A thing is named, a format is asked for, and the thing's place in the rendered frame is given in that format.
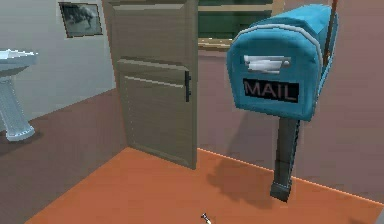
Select grey-brown room door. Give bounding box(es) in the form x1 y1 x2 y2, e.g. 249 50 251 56
101 0 200 171

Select dark framed wall picture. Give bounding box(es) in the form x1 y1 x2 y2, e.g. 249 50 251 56
58 1 104 39

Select blue mailbox on grey post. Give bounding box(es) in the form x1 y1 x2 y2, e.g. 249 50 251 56
226 0 340 204

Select black door handle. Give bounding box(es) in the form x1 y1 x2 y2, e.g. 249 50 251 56
184 70 192 103

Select white pedestal sink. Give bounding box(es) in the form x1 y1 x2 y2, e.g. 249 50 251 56
0 48 38 142

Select wooden framed window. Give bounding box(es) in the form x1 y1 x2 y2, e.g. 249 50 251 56
197 0 286 52

